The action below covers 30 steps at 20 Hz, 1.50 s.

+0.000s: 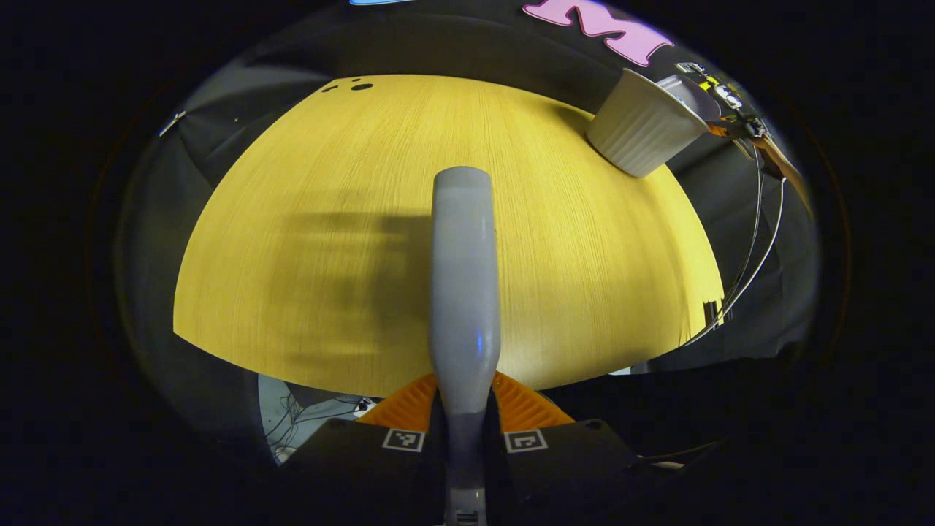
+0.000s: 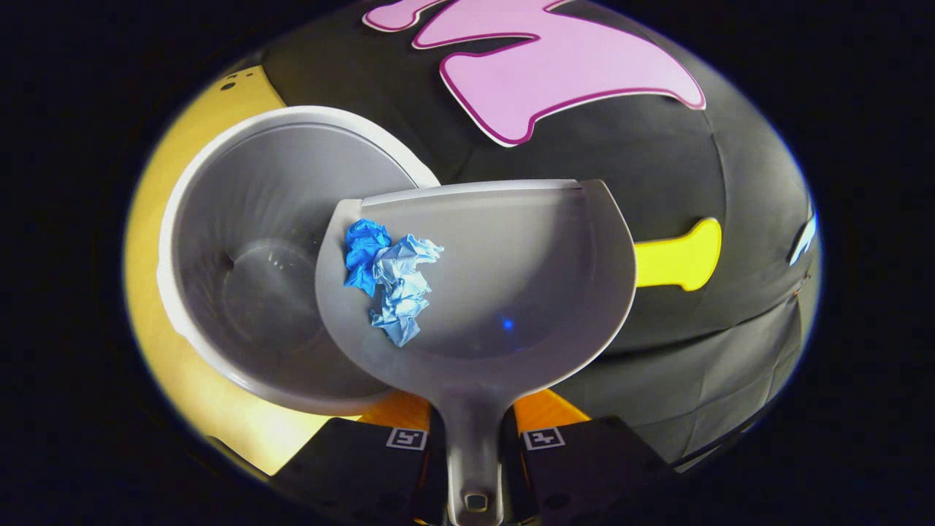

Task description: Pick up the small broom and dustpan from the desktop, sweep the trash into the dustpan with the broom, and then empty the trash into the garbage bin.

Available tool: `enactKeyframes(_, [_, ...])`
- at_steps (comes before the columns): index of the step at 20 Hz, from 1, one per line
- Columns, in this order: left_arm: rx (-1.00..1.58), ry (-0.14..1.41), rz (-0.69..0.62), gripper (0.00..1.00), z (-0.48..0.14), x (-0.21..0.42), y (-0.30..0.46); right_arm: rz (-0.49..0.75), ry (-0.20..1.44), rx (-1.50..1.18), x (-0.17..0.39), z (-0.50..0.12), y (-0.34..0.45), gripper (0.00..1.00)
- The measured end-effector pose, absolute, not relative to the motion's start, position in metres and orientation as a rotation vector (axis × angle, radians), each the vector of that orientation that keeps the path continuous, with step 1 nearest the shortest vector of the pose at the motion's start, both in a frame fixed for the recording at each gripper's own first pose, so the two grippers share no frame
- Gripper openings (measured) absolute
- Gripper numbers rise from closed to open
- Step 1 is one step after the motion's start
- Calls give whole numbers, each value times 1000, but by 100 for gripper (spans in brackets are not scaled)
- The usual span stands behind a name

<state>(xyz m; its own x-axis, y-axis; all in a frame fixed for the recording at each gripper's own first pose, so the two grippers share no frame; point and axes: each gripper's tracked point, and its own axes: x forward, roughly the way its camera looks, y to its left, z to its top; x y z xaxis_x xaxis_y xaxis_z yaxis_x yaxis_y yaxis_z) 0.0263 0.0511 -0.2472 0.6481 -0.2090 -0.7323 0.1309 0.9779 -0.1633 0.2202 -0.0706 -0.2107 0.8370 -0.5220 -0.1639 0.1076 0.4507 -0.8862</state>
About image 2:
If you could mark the yellow wooden desktop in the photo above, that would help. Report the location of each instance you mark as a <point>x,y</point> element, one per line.
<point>175,409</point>

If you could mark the grey ribbed garbage bin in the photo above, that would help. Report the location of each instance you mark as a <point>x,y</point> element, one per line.
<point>256,219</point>

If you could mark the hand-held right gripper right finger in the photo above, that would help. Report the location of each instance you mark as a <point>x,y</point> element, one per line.
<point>584,467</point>

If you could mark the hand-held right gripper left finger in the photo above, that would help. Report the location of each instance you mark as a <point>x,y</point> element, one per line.
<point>365,467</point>

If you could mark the light blue paper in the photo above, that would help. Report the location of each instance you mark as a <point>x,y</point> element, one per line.
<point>405,292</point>

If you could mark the grey dustpan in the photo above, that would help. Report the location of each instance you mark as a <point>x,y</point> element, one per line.
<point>511,277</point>

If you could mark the dark blue paper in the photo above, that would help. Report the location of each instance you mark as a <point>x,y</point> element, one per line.
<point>363,252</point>

